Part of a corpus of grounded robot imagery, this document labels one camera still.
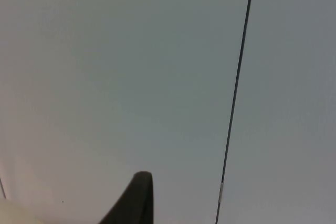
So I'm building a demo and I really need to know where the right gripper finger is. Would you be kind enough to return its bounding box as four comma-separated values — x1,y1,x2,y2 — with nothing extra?
98,171,155,224

